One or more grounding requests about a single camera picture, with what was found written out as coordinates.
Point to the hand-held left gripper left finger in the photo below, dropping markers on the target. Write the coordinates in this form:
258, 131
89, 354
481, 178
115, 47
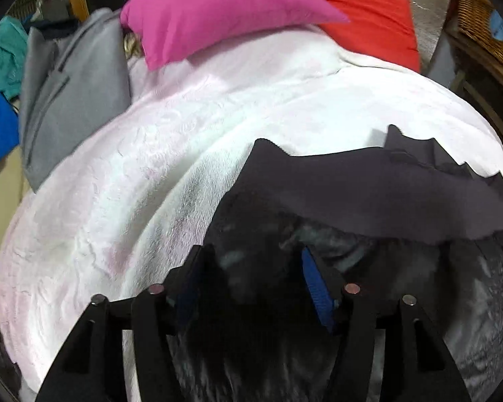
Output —
189, 297

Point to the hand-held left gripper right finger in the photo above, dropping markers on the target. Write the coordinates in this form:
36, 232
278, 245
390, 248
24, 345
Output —
318, 297

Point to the black puffer jacket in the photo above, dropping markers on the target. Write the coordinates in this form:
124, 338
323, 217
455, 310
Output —
360, 201

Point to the white textured blanket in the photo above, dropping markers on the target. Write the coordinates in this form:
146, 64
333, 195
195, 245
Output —
151, 155

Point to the dark cloth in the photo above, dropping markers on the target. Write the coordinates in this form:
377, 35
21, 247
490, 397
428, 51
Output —
0, 356

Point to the beige sofa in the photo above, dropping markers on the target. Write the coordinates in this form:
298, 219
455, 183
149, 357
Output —
0, 205

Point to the grey coat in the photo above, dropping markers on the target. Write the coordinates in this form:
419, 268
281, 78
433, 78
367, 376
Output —
75, 100

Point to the wooden shelf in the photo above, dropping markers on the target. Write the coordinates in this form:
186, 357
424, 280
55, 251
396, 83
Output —
486, 104

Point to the floral patterned cloth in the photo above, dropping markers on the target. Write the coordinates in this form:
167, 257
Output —
133, 46

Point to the pink pillow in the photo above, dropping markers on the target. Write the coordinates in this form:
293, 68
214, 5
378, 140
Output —
218, 16

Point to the red pillow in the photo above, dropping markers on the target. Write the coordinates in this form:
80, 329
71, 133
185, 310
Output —
373, 16

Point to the teal jacket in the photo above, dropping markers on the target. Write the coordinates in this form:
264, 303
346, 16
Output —
4, 50

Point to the silver foil insulation mat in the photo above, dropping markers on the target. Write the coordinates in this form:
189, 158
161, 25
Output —
429, 8

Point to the wicker basket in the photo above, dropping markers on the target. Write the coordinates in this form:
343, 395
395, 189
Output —
482, 25

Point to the light blue cloth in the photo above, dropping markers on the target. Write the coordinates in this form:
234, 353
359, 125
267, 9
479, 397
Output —
499, 25

